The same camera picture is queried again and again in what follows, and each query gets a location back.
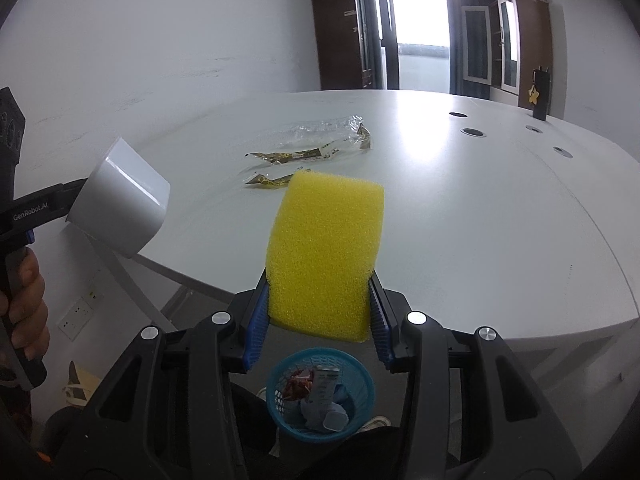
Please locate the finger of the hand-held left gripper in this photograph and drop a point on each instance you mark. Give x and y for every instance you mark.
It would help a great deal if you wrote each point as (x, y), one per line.
(67, 200)

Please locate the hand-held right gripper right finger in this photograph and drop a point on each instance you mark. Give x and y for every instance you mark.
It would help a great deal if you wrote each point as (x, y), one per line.
(380, 330)

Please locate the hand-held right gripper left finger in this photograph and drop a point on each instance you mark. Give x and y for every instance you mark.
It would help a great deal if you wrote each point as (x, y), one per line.
(255, 330)

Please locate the red patterned snack wrapper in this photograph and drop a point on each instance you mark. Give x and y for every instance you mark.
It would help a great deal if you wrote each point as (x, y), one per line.
(299, 386)

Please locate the blue mesh plastic basket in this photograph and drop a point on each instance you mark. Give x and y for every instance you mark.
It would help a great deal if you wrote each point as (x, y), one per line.
(360, 400)

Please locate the white and blue cardboard box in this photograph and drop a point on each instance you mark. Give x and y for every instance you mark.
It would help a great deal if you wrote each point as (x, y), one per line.
(327, 385)

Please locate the yellow sponge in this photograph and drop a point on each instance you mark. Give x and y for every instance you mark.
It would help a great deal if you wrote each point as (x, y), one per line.
(325, 250)

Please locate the person's left hand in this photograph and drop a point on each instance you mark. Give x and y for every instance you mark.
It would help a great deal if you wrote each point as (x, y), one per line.
(32, 310)

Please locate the white shoe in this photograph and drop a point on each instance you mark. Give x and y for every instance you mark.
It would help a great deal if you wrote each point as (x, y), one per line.
(375, 422)

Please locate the clear gold-printed plastic wrapper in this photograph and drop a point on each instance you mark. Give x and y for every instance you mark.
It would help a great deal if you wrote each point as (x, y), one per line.
(310, 135)
(265, 181)

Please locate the beige bag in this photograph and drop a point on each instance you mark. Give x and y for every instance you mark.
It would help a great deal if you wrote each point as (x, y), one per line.
(77, 385)

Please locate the black bottle with star charm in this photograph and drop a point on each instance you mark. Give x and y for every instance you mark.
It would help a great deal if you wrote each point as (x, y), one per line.
(541, 100)

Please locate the dark wooden cabinet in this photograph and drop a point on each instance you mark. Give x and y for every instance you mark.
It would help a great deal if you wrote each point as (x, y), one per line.
(340, 30)

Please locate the brown glass-door cabinet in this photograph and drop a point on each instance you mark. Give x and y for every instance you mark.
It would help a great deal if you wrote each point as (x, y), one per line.
(530, 40)

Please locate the white wall socket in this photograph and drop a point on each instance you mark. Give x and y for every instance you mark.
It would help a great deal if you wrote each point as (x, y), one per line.
(84, 309)
(66, 323)

